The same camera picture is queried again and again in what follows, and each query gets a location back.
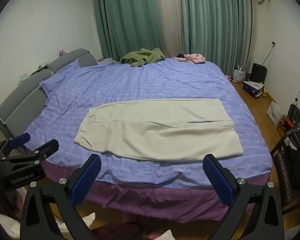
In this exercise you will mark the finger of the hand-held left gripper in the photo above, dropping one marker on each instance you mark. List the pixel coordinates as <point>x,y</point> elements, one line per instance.
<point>46,147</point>
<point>20,140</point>

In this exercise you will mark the white cloth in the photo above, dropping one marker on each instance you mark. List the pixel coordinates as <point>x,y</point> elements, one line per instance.
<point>5,226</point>

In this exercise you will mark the olive green cloth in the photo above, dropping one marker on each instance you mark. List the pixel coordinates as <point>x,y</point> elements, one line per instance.
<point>150,55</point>

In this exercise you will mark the dark wicker chair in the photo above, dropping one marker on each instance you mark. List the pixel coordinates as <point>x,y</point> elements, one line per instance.
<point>281,170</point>

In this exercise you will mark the grey padded headboard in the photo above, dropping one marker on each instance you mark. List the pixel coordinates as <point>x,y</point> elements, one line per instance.
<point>17,100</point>

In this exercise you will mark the small purple toy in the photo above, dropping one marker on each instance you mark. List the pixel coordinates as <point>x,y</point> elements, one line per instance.
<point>62,53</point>

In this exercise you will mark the cream curtain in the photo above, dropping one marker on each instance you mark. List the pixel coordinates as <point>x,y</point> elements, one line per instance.
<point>168,17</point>

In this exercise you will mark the bed with purple floral sheet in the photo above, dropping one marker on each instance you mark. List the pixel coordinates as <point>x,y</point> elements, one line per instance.
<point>140,85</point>

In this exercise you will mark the green curtain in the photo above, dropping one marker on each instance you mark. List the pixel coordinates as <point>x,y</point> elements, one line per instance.
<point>125,17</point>
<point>210,17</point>

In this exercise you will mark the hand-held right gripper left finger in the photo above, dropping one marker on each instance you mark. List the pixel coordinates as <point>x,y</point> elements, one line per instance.
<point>86,180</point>

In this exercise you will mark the white plastic bag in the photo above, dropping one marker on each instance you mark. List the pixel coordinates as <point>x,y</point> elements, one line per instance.
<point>275,112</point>

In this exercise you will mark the white paper bag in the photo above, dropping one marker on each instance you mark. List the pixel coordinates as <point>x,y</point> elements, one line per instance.
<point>239,76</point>

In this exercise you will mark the pink patterned cloth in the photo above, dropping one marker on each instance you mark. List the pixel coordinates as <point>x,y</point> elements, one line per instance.
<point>195,58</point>

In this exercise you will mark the black and orange device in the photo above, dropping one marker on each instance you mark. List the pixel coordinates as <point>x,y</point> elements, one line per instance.
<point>291,120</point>

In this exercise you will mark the blue cardboard box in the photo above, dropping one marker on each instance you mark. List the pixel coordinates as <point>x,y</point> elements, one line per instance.
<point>250,87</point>

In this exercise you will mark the black air purifier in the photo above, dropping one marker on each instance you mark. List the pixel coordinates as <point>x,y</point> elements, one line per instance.
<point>258,73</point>

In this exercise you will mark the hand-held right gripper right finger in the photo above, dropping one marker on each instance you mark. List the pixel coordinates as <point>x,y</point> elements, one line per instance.
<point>218,182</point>

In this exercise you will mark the dark red plaid cloth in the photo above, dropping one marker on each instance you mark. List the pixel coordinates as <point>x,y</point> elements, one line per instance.
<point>126,231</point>

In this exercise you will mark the pale green packet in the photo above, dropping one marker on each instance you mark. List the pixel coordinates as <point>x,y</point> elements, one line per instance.
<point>22,77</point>
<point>43,65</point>

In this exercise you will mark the cream pants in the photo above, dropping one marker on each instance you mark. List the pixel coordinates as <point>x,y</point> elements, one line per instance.
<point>152,127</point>

